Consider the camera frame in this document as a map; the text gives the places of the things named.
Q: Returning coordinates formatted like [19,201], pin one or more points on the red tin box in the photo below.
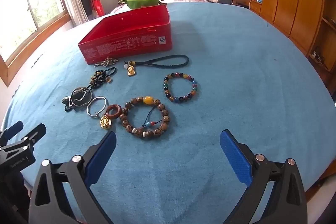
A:
[126,43]

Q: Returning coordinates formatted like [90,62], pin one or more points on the wooden shelf unit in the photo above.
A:
[325,40]

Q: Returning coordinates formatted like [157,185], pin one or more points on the person's left forearm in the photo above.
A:
[13,200]

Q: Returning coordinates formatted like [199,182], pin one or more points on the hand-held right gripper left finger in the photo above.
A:
[102,158]

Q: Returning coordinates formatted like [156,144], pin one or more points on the red bag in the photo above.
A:
[97,7]

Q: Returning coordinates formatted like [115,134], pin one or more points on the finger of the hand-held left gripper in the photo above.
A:
[36,132]
[13,129]

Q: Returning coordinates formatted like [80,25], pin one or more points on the large wooden frame window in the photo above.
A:
[34,11]

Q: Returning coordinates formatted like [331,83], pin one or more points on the silver bangle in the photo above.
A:
[96,116]

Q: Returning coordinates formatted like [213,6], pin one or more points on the wooden desk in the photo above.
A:
[244,1]

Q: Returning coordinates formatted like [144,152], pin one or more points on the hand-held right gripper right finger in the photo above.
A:
[236,158]

